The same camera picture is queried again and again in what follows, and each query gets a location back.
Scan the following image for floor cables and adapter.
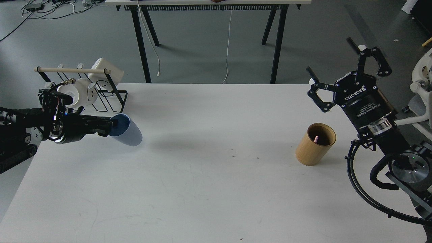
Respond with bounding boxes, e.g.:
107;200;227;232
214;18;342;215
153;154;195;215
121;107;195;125
0;0;107;42

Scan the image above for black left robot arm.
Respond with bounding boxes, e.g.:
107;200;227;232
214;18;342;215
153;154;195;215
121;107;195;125
0;79;119;173

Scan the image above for white square mug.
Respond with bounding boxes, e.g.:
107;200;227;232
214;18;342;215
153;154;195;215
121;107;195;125
88;57;125;92

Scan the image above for background table black legs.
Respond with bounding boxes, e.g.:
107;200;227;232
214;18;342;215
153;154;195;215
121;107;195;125
105;0;312;85

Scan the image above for blue plastic cup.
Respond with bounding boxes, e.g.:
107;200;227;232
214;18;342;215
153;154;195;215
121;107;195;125
109;113;142;146

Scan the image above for white office chair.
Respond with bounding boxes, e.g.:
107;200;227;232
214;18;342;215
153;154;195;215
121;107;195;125
396;49;432;140

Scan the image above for white mug on rack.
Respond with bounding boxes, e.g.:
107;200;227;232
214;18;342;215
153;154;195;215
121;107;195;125
57;78;98;109

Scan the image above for bamboo wooden cup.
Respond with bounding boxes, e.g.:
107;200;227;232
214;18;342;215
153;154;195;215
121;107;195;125
295;123;336;166

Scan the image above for black wire cup rack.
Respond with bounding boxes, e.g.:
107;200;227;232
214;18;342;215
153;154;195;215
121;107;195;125
34;65;128;113

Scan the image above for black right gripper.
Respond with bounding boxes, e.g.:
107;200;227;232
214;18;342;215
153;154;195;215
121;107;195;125
306;37;399;131

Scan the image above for white thick hanging cable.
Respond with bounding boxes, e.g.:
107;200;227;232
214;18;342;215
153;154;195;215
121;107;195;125
136;0;161;77

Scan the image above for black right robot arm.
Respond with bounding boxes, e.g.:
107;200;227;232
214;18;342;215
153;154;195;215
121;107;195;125
306;37;431;226

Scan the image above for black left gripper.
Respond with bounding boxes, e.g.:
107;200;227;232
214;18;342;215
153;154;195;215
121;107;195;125
51;115;118;144

